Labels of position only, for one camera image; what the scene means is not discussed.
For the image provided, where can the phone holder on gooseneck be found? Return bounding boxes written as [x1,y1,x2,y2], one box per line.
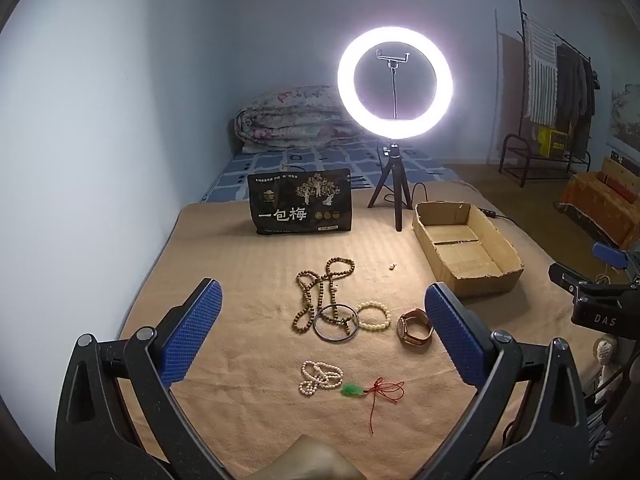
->
[374,50,412,122]

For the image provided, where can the cream bead bracelet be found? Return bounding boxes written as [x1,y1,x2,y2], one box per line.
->
[356,301,392,332]

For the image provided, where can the dark thin bangle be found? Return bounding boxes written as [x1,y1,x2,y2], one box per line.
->
[314,304,360,343]

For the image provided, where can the white ring light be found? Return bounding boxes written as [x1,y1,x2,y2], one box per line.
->
[337,26,455,140]

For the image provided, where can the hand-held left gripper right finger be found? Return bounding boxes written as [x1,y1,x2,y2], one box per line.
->
[424,282,593,480]

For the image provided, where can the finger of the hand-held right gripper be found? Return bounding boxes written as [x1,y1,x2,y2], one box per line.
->
[548,261,592,295]
[592,241,630,271]

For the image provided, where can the person's right hand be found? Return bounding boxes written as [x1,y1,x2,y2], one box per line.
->
[592,339,623,408]

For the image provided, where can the tan cloth lump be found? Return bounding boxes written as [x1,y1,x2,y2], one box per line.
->
[250,435,371,480]

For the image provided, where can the black tripod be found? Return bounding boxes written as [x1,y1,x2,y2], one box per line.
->
[367,144,413,232]

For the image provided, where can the yellow box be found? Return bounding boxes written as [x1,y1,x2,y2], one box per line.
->
[537,127,571,155]

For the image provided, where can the wooden bead necklace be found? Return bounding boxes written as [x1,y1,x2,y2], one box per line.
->
[291,257,361,339]

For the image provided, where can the black clothes rack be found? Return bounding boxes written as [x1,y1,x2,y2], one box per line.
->
[495,0,608,188]

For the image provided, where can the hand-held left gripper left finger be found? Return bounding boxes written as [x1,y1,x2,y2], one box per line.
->
[55,277,223,480]

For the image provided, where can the orange cloth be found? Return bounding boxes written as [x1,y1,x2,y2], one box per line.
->
[557,170,640,250]

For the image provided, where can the black power cable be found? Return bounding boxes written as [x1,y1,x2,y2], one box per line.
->
[407,183,523,226]

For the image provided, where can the cardboard box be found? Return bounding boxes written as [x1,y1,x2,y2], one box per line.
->
[412,201,524,300]

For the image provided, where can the dark hanging clothes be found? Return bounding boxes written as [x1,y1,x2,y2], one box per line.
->
[555,42,601,158]

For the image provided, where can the rose gold wristwatch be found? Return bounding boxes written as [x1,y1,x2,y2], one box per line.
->
[396,309,435,347]

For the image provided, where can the landscape wall painting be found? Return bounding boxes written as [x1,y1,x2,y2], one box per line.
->
[607,80,640,152]

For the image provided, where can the blue patterned bedsheet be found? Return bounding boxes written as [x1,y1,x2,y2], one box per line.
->
[200,140,461,203]

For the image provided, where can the jade pendant with red cord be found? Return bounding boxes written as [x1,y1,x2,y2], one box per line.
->
[340,377,406,433]

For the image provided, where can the striped white towel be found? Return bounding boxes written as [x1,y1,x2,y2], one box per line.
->
[522,14,560,126]

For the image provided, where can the folded floral quilt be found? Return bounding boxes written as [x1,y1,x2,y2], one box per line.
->
[234,85,366,153]

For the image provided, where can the black snack bag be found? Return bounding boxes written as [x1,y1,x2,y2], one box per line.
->
[247,169,354,237]

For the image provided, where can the white bead necklace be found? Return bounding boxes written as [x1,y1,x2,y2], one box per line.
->
[299,360,345,397]

